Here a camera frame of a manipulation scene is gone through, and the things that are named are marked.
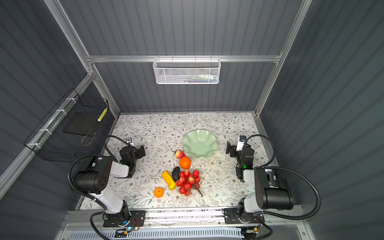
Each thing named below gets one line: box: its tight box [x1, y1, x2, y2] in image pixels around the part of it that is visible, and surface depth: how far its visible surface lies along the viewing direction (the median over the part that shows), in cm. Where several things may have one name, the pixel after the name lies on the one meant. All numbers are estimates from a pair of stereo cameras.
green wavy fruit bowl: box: [182, 129, 218, 159], surface depth 103 cm
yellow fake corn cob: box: [162, 170, 177, 191], surface depth 84 cm
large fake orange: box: [179, 156, 192, 170], surface depth 89 cm
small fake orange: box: [154, 187, 165, 198], surface depth 81 cm
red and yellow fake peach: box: [175, 149, 186, 159], surface depth 95 cm
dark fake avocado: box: [172, 166, 181, 182], surface depth 86 cm
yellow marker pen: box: [97, 107, 108, 122], surface depth 82 cm
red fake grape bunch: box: [176, 169, 204, 197], surface depth 82 cm
